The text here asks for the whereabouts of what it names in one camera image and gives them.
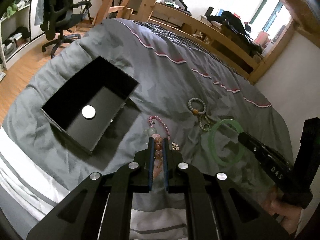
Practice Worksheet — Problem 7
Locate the pink bead bracelet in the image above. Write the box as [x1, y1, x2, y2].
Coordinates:
[147, 115, 171, 142]

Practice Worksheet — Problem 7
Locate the gold flower brooch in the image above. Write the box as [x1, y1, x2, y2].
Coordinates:
[171, 142, 180, 151]

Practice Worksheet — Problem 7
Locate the wooden bed frame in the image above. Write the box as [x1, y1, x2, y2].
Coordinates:
[91, 0, 270, 86]

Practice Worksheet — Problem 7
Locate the clear crystal bead bracelet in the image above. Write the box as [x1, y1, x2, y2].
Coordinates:
[198, 113, 216, 133]

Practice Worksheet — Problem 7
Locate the large multicolour bead bracelet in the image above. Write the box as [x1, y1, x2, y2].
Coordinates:
[144, 126, 166, 178]

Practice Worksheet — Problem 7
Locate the green jade bangle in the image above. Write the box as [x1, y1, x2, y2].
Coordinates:
[208, 119, 245, 167]

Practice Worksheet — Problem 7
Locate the grey bead bracelet orange bead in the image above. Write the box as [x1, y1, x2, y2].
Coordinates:
[188, 98, 207, 115]

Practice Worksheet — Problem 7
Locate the white shelf unit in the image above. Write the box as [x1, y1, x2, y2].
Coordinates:
[1, 0, 31, 70]

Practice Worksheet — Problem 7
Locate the white round sticker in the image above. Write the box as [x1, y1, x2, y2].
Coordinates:
[81, 105, 96, 120]

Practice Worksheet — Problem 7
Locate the person's right hand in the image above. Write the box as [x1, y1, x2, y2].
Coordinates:
[261, 187, 302, 235]

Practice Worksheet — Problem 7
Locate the grey duvet with red trim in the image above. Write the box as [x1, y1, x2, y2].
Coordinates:
[0, 17, 295, 240]

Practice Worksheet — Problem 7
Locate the black jewelry box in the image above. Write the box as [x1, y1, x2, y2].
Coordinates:
[41, 56, 139, 153]

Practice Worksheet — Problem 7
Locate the black office chair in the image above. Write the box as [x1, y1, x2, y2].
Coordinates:
[35, 0, 92, 57]

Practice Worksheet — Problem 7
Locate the black clothes pile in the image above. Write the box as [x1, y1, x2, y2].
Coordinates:
[207, 11, 262, 55]

